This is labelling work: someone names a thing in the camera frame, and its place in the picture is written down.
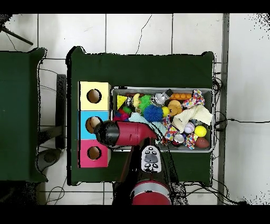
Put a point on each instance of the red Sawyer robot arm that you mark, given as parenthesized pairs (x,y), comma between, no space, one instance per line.
(130,133)

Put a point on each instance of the wooden box with three holes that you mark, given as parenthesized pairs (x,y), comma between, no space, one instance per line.
(84,105)

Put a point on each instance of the mint green waffle cloth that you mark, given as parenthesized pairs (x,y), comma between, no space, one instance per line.
(137,117)

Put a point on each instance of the green spiky rubber ball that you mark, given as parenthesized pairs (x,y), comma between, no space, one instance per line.
(145,101)

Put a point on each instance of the blue spiky rubber ball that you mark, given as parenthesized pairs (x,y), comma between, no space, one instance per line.
(153,113)

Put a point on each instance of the yellow cheese wedge toy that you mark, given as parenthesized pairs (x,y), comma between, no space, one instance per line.
(120,101)

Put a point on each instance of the brown plush toy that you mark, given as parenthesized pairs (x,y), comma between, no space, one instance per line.
(174,107)

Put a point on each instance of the dark green table cloth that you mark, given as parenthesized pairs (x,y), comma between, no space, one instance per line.
(137,71)
(19,116)

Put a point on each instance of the cream waffle cloth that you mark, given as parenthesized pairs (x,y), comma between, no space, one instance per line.
(189,116)

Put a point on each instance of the white toy baseball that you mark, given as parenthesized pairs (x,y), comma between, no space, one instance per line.
(189,127)

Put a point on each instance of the yellow tennis ball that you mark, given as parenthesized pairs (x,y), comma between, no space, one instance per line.
(200,131)

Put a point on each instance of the brown toy football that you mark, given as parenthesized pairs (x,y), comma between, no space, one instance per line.
(202,142)

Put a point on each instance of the grey rounded base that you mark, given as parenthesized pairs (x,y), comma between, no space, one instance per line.
(49,157)

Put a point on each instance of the black tripod leg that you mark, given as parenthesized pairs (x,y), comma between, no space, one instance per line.
(19,37)

